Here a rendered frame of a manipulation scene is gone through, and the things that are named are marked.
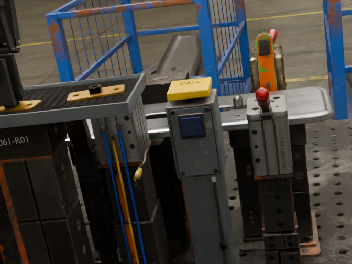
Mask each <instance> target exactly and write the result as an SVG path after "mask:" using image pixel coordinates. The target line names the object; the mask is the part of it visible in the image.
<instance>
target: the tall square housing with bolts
mask: <svg viewBox="0 0 352 264"><path fill-rule="evenodd" d="M90 120H91V125H92V129H93V134H94V139H95V144H96V148H97V153H98V158H99V161H100V169H101V168H105V173H106V177H107V183H108V187H109V192H110V195H111V200H112V205H113V210H114V214H115V219H116V223H115V225H114V227H115V232H116V237H117V242H118V246H119V251H120V256H121V259H122V264H172V262H171V257H170V251H169V246H168V240H167V235H166V229H165V225H164V220H163V214H162V208H161V203H160V199H157V194H156V189H155V183H154V179H153V174H152V168H151V163H150V157H149V152H148V153H147V162H146V164H145V165H144V166H143V167H142V174H141V177H140V180H139V182H135V181H134V180H133V178H134V175H135V173H136V171H137V168H138V166H139V165H140V164H142V162H143V160H144V152H145V151H146V149H147V148H149V147H150V145H151V141H150V140H149V135H148V129H147V124H146V118H145V112H144V107H143V103H142V98H141V96H140V98H139V100H138V101H137V103H136V105H135V107H134V109H133V111H132V112H131V114H130V115H124V116H114V117H104V118H95V119H90Z"/></svg>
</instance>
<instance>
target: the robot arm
mask: <svg viewBox="0 0 352 264"><path fill-rule="evenodd" d="M12 37H13V38H12ZM20 44H21V40H20V34H19V28H18V21H17V15H16V8H15V2H14V0H0V107H3V106H14V105H16V104H17V103H16V99H15V98H16V97H17V98H18V100H23V99H25V95H24V91H23V87H22V84H21V80H20V76H19V72H18V68H17V64H16V60H15V56H14V54H15V53H19V52H20V48H16V47H17V46H20Z"/></svg>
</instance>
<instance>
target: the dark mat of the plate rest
mask: <svg viewBox="0 0 352 264"><path fill-rule="evenodd" d="M138 80H139V78H137V79H128V80H119V81H110V82H101V83H92V84H83V85H74V86H65V87H56V88H51V89H42V90H33V91H24V95H25V99H23V100H19V101H33V100H41V101H42V103H41V104H39V105H38V106H36V107H35V108H34V109H32V110H30V111H18V112H0V116H1V115H10V114H19V113H29V112H38V111H48V110H53V109H63V108H73V107H82V106H92V105H101V104H110V103H120V102H125V101H126V100H127V99H128V97H129V95H130V93H131V92H132V90H133V88H134V87H135V85H136V83H137V82H138ZM97 84H101V87H102V88H103V87H109V86H116V85H124V86H125V89H124V93H123V94H117V95H111V96H105V97H98V98H92V99H88V100H81V101H75V102H67V98H68V96H69V94H70V93H73V92H79V91H86V90H89V87H90V86H91V85H97Z"/></svg>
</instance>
